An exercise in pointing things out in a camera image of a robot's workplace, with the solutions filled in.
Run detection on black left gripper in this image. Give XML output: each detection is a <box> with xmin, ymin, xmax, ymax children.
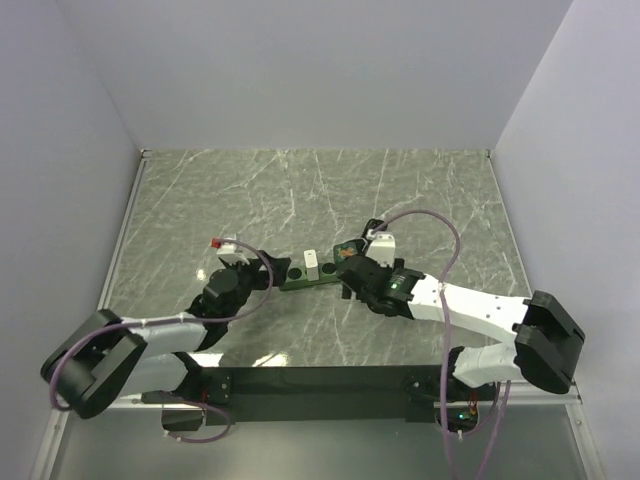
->
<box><xmin>223</xmin><ymin>249</ymin><xmax>290</xmax><ymax>322</ymax></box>

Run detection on white plug adapter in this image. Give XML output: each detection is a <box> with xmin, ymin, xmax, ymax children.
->
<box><xmin>303</xmin><ymin>249</ymin><xmax>320</xmax><ymax>282</ymax></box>

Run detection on green power strip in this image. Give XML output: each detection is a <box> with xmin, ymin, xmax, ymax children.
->
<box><xmin>279</xmin><ymin>262</ymin><xmax>340</xmax><ymax>291</ymax></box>

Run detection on dark green cube adapter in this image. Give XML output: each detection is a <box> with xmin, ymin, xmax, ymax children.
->
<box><xmin>332</xmin><ymin>238</ymin><xmax>368</xmax><ymax>265</ymax></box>

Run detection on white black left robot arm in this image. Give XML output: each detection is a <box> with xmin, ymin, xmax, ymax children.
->
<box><xmin>41</xmin><ymin>238</ymin><xmax>291</xmax><ymax>419</ymax></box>

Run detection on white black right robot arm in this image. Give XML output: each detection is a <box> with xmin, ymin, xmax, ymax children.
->
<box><xmin>336</xmin><ymin>256</ymin><xmax>585</xmax><ymax>399</ymax></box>

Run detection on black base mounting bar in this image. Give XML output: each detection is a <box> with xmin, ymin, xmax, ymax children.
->
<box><xmin>142</xmin><ymin>365</ymin><xmax>441</xmax><ymax>431</ymax></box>

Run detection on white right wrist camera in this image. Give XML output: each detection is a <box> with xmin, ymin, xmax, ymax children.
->
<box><xmin>363</xmin><ymin>218</ymin><xmax>396</xmax><ymax>268</ymax></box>

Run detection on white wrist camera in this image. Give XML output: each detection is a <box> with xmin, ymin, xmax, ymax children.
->
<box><xmin>211</xmin><ymin>235</ymin><xmax>249</xmax><ymax>266</ymax></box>
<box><xmin>363</xmin><ymin>218</ymin><xmax>396</xmax><ymax>268</ymax></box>

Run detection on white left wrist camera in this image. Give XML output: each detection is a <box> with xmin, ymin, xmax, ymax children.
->
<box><xmin>211</xmin><ymin>235</ymin><xmax>249</xmax><ymax>266</ymax></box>

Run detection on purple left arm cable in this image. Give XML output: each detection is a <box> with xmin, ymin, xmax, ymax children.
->
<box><xmin>49</xmin><ymin>238</ymin><xmax>275</xmax><ymax>444</ymax></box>

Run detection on aluminium frame rail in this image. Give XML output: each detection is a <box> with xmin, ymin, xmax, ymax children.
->
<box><xmin>49</xmin><ymin>148</ymin><xmax>151</xmax><ymax>409</ymax></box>

